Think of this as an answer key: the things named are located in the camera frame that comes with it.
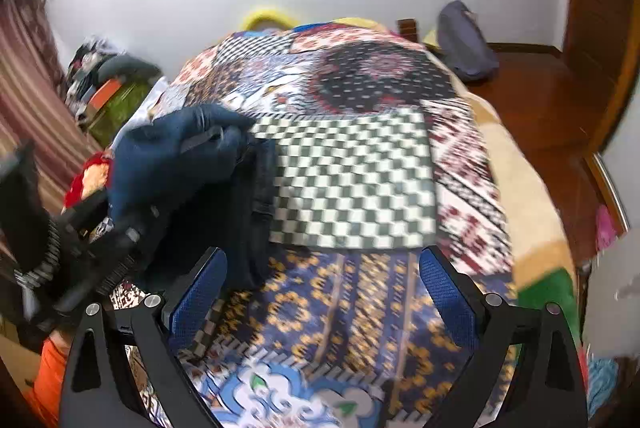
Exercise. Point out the patchwork patterned bedspread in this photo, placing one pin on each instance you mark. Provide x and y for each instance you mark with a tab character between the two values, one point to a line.
378	157

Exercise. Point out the blue denim jacket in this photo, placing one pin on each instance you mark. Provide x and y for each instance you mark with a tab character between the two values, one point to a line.
212	181

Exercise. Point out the striped maroon curtain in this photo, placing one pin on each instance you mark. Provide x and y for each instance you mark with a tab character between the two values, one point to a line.
31	107

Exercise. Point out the orange box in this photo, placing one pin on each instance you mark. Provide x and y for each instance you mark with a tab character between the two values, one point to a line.
108	90

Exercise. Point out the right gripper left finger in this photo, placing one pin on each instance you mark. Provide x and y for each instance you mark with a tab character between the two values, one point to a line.
99	388

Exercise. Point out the purple grey backpack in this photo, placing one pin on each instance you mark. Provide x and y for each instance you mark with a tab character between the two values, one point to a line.
463	45

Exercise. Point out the yellow pillow at headboard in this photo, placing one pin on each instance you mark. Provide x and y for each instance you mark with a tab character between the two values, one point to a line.
269	17

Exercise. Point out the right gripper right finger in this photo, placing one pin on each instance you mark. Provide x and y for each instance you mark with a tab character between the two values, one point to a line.
547	388

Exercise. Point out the orange tan blanket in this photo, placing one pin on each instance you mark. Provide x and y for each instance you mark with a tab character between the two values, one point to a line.
539	243

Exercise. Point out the brown wooden door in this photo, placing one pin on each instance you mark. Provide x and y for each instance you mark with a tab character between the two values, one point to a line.
563	107

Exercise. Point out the grey pillow on pile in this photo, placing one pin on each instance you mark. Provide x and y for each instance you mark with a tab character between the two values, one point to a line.
126	69

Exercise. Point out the orange left sleeve forearm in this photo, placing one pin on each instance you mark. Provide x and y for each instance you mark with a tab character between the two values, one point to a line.
44	398

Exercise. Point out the green storage box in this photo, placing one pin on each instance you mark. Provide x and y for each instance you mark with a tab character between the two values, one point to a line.
103	125

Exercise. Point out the red plush toy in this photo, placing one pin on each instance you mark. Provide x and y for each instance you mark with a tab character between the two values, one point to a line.
94	176

